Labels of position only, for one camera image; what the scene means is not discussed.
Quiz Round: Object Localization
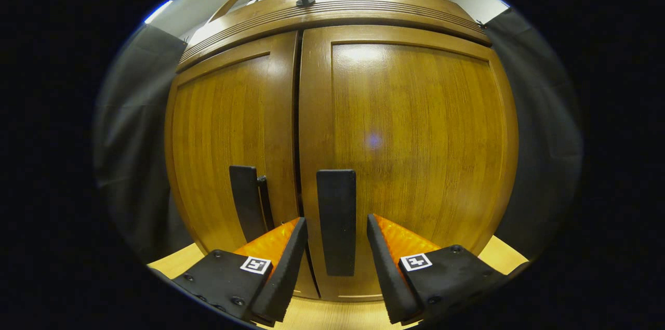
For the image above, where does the black backdrop cloth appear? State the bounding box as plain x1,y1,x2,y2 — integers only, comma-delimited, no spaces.
94,8,583,263

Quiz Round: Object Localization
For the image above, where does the black door handle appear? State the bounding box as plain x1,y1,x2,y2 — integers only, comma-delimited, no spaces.
229,165,275,243
316,169,357,277

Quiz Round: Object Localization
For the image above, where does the wooden shoe cabinet door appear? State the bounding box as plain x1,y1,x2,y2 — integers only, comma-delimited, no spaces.
164,31,320,299
299,25,519,302

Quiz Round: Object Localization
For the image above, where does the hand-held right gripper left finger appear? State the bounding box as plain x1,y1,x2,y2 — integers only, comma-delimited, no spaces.
171,217,309,326

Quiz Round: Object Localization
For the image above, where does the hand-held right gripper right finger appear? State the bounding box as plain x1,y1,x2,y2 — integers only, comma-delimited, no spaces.
367,214,512,325

